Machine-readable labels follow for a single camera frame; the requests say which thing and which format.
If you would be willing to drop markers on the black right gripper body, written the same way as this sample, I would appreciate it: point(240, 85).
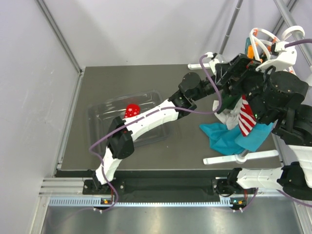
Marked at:
point(252, 82)

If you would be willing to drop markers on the red striped santa sock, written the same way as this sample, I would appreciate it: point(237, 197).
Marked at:
point(246, 119)

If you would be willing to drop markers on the white round clip hanger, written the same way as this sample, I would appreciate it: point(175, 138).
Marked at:
point(260, 49)

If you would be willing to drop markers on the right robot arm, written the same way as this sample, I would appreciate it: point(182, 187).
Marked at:
point(273, 94)

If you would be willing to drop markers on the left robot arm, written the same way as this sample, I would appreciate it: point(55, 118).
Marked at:
point(123, 132)

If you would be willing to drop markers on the dark green sock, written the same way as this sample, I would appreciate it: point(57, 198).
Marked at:
point(228, 102)

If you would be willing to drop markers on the white cloth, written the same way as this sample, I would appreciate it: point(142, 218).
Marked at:
point(230, 117)

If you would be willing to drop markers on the teal cloth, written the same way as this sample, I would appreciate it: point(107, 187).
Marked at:
point(231, 142)

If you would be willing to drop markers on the clear plastic bin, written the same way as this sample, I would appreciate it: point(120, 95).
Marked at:
point(100, 116)

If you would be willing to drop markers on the red snowflake bear sock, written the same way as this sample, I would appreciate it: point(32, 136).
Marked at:
point(132, 110)

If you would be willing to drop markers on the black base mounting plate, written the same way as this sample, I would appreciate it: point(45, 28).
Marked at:
point(166, 185)

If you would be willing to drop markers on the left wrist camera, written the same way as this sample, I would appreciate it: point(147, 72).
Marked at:
point(213, 60)

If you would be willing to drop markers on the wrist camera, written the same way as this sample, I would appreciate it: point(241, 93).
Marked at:
point(284, 58)
point(213, 60)

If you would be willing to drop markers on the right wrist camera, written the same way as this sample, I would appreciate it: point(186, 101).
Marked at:
point(284, 58)

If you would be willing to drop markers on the grey drying rack frame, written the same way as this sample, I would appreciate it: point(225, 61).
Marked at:
point(295, 35)

